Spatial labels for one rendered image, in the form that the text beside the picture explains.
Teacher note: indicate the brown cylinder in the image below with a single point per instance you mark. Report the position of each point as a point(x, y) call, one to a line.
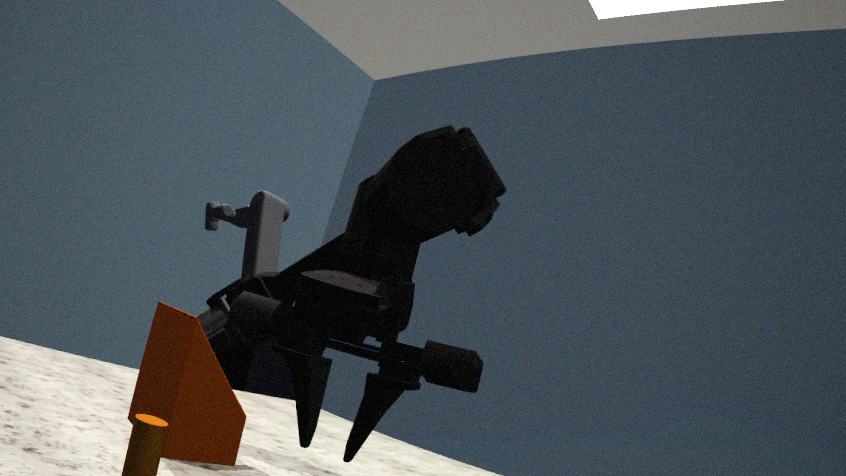
point(145, 446)

